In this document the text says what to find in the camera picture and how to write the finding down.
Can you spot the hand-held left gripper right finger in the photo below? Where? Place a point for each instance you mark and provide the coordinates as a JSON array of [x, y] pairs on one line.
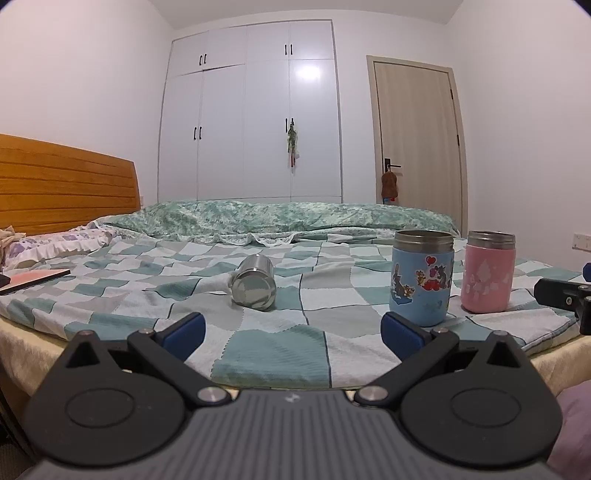
[[400, 334]]

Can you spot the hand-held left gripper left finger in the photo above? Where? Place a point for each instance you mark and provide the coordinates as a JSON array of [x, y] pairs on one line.
[[183, 333]]

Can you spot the stainless steel cup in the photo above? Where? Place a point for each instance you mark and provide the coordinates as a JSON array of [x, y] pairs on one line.
[[253, 290]]

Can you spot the blue cartoon print cup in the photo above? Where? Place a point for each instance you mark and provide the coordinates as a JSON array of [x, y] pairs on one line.
[[421, 281]]

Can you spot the pink cup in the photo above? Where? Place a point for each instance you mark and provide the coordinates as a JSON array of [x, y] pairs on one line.
[[488, 277]]

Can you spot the green checkered bed sheet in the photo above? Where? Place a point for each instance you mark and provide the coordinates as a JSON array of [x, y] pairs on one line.
[[258, 341]]

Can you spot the pale purple cloth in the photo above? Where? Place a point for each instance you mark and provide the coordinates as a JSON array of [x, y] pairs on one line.
[[575, 429]]

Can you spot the green floral quilt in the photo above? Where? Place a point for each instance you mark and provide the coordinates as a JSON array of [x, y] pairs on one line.
[[286, 219]]

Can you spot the pink tablet with black edge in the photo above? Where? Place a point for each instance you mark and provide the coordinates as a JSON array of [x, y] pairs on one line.
[[32, 279]]

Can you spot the purple floral pillow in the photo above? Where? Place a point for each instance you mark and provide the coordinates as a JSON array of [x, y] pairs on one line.
[[46, 242]]

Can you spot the wooden headboard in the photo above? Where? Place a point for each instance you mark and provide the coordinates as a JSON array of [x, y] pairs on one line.
[[64, 184]]

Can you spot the light wooden door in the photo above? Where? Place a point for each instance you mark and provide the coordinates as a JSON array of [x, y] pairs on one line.
[[415, 134]]

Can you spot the beige crumpled cloth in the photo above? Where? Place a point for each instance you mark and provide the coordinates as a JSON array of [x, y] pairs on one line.
[[7, 236]]

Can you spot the green hanging ornament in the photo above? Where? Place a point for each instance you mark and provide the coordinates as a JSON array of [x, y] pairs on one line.
[[292, 141]]

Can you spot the white wardrobe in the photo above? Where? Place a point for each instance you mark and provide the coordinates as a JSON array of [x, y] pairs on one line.
[[251, 115]]

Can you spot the white wall socket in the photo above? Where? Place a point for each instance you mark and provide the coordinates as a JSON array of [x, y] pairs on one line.
[[581, 242]]

